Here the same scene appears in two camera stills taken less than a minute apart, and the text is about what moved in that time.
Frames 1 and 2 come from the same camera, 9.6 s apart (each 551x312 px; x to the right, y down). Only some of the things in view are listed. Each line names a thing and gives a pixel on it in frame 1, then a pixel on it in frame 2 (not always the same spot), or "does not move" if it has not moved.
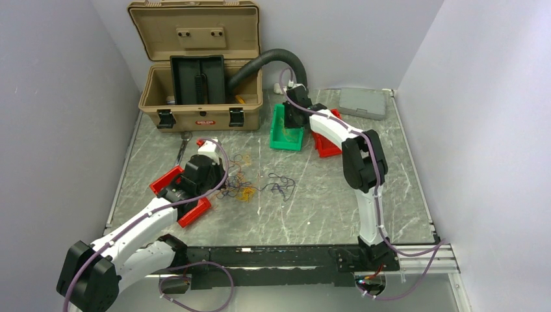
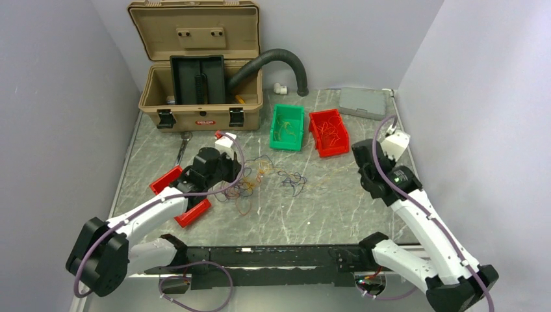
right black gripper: [288, 123] to [385, 155]
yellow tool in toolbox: [240, 99] does not move
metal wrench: [186, 136] does not move
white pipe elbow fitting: [277, 88] does not move
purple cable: [282, 184] to [296, 181]
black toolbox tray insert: [198, 79] does not move
